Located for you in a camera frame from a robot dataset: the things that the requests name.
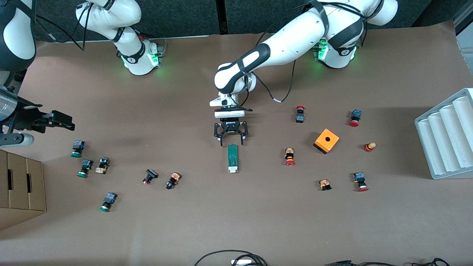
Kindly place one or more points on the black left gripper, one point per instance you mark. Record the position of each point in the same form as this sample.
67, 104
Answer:
230, 126

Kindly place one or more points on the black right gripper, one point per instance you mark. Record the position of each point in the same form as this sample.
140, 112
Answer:
26, 117

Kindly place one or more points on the green circuit board module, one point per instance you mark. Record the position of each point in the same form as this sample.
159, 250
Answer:
232, 159

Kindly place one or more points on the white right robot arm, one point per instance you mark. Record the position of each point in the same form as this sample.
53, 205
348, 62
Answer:
129, 59

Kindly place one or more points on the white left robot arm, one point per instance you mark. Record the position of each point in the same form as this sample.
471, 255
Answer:
288, 44

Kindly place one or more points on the green pushbutton with blue block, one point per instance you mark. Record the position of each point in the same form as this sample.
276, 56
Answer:
85, 168
77, 148
108, 201

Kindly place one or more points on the black pushbutton with white-orange block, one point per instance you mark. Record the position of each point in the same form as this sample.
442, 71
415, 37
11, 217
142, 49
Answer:
102, 165

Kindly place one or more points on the red mushroom button orange block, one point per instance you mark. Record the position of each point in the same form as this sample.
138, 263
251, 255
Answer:
289, 156

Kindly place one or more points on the small red pushbutton blue block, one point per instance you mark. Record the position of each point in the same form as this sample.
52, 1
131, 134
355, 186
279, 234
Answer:
300, 114

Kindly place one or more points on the black pushbutton with orange block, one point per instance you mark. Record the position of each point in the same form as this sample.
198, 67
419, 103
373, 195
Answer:
173, 180

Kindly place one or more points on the brown cardboard box with slots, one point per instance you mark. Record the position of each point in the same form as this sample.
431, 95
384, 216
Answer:
18, 184

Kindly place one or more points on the black square pushbutton red tip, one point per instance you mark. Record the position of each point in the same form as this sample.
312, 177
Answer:
150, 176

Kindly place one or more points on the orange contact block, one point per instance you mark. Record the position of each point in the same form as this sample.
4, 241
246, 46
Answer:
325, 184

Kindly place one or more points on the red mushroom button blue block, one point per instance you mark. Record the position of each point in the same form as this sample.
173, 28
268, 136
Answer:
355, 118
360, 181

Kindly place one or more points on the red yellow button head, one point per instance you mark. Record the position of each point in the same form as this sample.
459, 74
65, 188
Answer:
369, 146

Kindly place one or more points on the light grey ribbed tray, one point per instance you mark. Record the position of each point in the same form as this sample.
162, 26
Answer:
443, 140

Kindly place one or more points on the orange button enclosure box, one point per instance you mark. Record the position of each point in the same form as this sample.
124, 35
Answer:
326, 141

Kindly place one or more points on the black vertical post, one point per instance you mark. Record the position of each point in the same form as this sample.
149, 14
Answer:
221, 14

